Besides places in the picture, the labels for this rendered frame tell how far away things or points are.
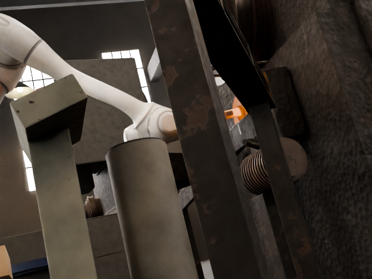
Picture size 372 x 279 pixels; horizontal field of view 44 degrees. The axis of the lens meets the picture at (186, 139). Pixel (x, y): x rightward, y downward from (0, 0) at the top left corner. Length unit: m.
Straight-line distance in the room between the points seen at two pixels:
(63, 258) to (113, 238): 3.14
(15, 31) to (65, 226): 0.93
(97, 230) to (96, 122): 1.04
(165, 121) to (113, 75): 3.22
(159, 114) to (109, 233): 2.61
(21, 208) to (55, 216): 10.90
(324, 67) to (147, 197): 0.76
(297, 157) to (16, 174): 10.82
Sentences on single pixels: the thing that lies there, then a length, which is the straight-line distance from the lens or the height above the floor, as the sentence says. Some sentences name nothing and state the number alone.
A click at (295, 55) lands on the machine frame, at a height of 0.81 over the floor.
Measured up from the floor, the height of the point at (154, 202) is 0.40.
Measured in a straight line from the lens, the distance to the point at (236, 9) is 1.65.
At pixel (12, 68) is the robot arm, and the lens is 1.69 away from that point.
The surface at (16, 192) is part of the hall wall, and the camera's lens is 11.74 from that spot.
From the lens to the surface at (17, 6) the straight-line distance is 10.63.
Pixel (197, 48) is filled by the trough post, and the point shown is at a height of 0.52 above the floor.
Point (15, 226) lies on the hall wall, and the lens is 11.62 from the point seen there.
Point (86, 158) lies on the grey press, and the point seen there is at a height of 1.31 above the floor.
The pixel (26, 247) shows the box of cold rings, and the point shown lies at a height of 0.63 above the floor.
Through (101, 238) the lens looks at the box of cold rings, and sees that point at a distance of 3.89.
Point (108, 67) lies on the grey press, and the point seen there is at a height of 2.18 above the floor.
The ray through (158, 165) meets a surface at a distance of 0.84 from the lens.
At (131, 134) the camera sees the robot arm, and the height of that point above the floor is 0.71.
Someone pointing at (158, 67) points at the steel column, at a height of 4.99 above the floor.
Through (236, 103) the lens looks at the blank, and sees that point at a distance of 1.75.
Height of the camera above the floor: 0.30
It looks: 13 degrees up
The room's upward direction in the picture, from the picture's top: 14 degrees counter-clockwise
